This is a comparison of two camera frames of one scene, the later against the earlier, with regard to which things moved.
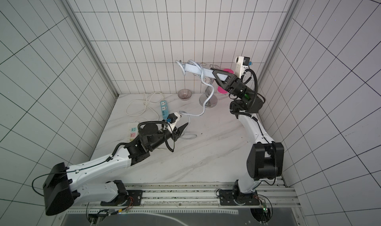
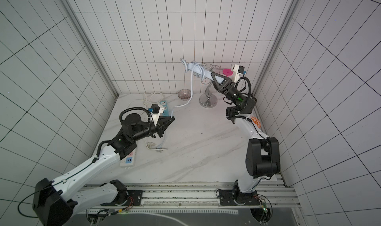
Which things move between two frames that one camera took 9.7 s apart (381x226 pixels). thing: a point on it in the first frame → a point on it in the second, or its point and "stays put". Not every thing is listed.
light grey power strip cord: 206,82 → 184,65
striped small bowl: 184,94 stays put
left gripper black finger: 179,131 → 163,122
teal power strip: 164,109 stays put
